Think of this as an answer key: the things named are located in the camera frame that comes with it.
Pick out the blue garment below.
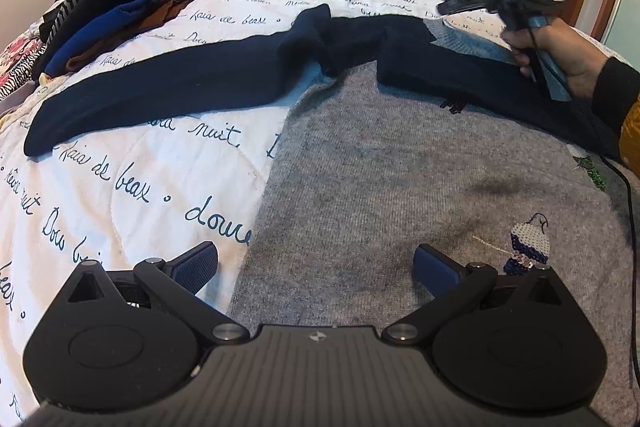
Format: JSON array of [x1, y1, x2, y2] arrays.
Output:
[[32, 0, 173, 78]]

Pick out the grey and navy sweater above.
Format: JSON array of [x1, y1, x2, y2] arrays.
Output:
[[23, 4, 640, 418]]

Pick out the zebra floral fabric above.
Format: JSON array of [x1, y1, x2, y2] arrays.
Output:
[[0, 32, 49, 104]]

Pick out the person's right hand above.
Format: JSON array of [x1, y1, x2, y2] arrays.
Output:
[[501, 19, 609, 101]]

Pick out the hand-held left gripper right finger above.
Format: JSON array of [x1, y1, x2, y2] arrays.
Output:
[[382, 243, 571, 348]]

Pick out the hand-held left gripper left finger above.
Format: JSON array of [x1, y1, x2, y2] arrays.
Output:
[[62, 242, 251, 348]]

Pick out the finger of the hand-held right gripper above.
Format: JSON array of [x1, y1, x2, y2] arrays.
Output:
[[437, 0, 501, 16]]

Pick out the white printed blanket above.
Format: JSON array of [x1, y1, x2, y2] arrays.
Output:
[[0, 0, 640, 427]]

